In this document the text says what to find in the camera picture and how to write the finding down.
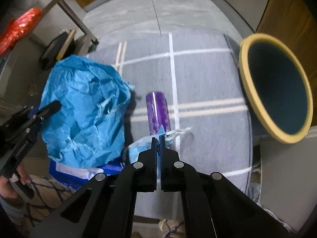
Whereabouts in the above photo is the person's left hand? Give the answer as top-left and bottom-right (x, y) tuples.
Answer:
(0, 165), (32, 200)

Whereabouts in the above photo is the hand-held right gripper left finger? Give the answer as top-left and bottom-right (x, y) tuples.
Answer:
(29, 138), (158, 238)

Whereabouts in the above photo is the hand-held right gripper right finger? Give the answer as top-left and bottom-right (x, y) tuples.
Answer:
(160, 135), (290, 238)

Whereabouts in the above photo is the beige slipper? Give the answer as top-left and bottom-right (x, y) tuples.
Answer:
(158, 219), (186, 238)

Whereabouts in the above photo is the metal rack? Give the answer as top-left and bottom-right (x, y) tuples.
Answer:
(15, 0), (99, 52)

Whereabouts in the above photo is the white cabinet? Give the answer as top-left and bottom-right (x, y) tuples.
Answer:
(256, 125), (317, 231)

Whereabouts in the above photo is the grey plaid blanket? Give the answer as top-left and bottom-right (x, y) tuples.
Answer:
(82, 31), (254, 219)

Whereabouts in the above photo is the beige plaid cloth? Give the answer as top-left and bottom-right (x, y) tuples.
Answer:
(15, 175), (85, 228)

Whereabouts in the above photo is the blue and white package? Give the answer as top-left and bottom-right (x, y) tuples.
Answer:
(48, 159), (127, 191)

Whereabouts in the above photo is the blue face mask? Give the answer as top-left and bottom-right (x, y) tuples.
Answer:
(123, 126), (192, 164)

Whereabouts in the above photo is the silver appliance with handle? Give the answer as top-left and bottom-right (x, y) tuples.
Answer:
(207, 0), (271, 30)

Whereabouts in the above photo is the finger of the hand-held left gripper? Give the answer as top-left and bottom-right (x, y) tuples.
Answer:
(24, 100), (62, 125)

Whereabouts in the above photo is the grey fabric bed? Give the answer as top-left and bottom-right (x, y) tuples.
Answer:
(83, 0), (258, 55)

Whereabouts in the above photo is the dark bin with yellow rim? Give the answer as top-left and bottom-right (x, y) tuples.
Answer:
(238, 33), (314, 145)

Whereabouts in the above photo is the blue paper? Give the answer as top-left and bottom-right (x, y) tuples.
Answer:
(40, 54), (136, 168)

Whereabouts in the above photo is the black tool with wooden handle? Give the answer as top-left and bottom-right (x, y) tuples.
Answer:
(38, 29), (77, 70)

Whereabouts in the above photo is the purple spray bottle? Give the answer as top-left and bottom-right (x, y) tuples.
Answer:
(145, 92), (172, 135)

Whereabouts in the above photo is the orange plastic bag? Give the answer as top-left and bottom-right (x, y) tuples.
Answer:
(0, 7), (42, 55)

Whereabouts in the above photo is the round pot lid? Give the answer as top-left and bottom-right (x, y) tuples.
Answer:
(0, 52), (46, 112)

